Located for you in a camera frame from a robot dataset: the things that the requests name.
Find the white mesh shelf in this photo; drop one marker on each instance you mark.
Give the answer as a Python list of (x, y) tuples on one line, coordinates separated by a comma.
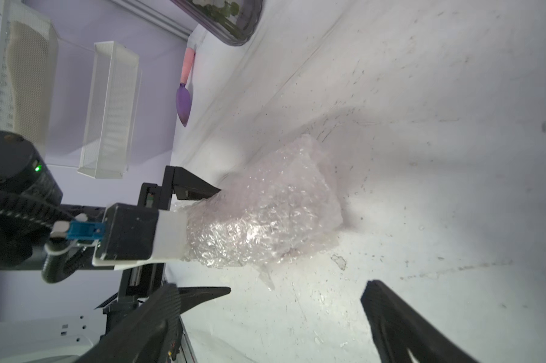
[(17, 11), (111, 112)]

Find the purple ribbed glass vase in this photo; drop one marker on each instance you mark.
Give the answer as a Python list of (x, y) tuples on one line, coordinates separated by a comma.
[(232, 22)]

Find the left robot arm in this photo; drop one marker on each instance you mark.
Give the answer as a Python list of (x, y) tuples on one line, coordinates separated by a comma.
[(30, 204)]

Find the clear bubble wrap sheet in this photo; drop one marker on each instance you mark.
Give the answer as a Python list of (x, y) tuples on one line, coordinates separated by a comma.
[(280, 208)]

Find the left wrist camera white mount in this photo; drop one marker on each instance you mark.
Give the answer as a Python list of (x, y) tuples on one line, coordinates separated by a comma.
[(128, 236)]

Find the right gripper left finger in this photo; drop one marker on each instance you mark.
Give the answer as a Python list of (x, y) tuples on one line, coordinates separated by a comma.
[(145, 335)]

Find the purple trowel pink handle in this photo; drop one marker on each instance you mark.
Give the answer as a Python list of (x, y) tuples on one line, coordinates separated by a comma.
[(183, 96)]

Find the lower white mesh shelf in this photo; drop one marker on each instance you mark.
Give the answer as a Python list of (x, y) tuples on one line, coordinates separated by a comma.
[(111, 112)]

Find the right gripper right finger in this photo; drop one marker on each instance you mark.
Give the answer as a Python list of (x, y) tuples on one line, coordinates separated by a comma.
[(400, 334)]

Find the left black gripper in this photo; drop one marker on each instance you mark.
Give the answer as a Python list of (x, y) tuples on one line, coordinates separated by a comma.
[(140, 282)]

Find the upper white mesh shelf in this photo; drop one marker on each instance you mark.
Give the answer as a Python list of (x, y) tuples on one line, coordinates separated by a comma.
[(17, 11)]

